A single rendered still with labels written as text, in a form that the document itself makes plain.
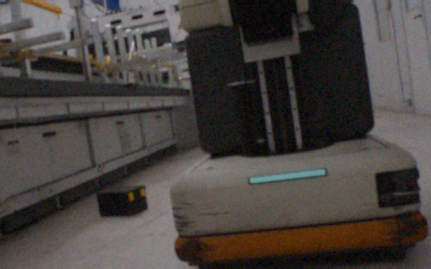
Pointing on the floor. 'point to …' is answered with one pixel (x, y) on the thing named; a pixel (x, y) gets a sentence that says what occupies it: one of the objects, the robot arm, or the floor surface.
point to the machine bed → (59, 154)
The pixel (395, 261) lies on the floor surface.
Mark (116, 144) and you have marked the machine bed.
